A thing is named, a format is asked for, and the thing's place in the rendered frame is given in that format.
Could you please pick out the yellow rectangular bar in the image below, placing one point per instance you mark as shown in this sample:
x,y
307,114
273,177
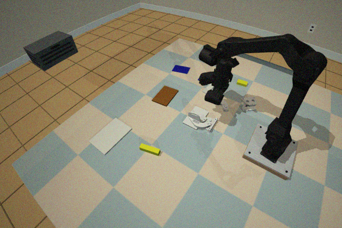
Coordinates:
x,y
149,149

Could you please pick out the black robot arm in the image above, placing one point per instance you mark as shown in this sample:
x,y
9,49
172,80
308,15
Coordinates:
x,y
306,63

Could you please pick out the yellow rectangular block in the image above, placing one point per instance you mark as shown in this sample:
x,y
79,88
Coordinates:
x,y
242,82

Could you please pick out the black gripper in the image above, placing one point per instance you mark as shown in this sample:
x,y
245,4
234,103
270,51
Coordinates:
x,y
221,84

